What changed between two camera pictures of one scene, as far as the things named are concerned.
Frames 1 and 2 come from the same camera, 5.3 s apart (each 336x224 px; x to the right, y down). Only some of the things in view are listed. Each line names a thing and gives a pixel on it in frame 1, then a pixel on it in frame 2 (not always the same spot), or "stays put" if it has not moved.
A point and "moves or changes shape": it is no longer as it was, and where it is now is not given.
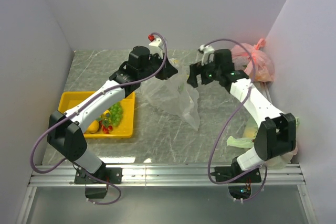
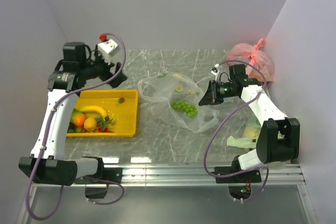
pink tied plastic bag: [258, 65] stays put
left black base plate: [109, 176] stays put
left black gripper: [167, 70] -> [108, 73]
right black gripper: [197, 68] -> [211, 96]
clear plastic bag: [175, 96] moves or changes shape
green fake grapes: [116, 114] -> [191, 110]
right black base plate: [223, 173] stays put
